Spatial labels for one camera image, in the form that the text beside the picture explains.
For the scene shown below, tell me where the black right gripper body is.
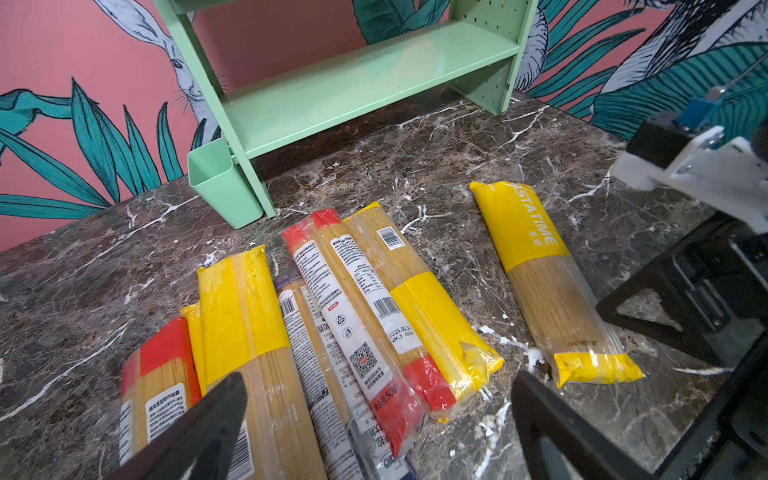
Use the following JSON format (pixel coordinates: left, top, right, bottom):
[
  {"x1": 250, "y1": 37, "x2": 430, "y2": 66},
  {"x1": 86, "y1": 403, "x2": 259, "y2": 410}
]
[{"x1": 596, "y1": 213, "x2": 767, "y2": 479}]

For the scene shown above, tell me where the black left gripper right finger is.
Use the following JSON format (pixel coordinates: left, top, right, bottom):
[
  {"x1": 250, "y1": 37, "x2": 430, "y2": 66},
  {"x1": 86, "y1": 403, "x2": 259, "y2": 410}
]
[{"x1": 511, "y1": 371, "x2": 653, "y2": 479}]

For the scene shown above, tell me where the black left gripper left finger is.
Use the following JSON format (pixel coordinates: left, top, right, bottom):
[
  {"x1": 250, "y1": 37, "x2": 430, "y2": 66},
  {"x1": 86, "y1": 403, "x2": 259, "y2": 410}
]
[{"x1": 110, "y1": 372, "x2": 248, "y2": 479}]

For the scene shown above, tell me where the yellow Pastatime spaghetti bag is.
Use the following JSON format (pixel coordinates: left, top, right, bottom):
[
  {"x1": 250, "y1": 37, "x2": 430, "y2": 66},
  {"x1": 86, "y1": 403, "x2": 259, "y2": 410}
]
[{"x1": 470, "y1": 181, "x2": 644, "y2": 387}]

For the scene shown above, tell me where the green metal shelf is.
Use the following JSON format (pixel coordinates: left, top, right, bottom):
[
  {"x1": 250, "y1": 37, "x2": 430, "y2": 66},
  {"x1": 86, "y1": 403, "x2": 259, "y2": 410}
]
[{"x1": 156, "y1": 1, "x2": 538, "y2": 218}]

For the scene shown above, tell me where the red yellow spaghetti bag leftmost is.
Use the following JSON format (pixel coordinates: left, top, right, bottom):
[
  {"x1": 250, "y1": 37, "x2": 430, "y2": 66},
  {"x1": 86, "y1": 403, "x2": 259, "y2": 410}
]
[{"x1": 119, "y1": 317, "x2": 201, "y2": 465}]

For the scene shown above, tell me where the yellow barcode spaghetti bag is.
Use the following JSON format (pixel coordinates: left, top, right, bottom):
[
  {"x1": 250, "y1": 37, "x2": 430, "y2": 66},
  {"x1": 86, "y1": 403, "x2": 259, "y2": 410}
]
[{"x1": 343, "y1": 202, "x2": 504, "y2": 423}]

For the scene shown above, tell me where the yellow spaghetti bag left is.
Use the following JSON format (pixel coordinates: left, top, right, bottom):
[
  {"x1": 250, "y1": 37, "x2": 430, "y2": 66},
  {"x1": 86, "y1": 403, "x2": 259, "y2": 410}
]
[{"x1": 181, "y1": 246, "x2": 327, "y2": 479}]

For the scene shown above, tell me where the purple label spaghetti bag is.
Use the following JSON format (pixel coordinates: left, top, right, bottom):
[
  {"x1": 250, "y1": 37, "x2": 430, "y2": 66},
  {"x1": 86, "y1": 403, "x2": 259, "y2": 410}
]
[{"x1": 275, "y1": 271, "x2": 417, "y2": 479}]

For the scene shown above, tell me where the red label spaghetti bag middle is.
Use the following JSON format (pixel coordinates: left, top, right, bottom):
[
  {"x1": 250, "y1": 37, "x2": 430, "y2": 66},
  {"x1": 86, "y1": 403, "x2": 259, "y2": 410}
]
[{"x1": 282, "y1": 208, "x2": 457, "y2": 458}]

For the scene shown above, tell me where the green hanging cup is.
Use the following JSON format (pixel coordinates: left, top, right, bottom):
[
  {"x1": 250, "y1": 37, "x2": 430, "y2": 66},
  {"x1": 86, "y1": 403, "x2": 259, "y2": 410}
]
[{"x1": 187, "y1": 138, "x2": 264, "y2": 229}]

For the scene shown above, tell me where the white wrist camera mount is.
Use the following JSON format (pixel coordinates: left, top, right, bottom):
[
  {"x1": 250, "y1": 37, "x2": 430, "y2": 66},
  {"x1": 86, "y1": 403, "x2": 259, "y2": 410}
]
[{"x1": 608, "y1": 89, "x2": 768, "y2": 235}]

